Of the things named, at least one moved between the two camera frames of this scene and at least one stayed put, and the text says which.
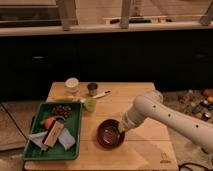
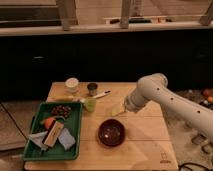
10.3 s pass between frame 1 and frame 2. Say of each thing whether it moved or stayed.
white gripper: moved
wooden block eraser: stayed
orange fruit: stayed
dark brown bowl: stayed
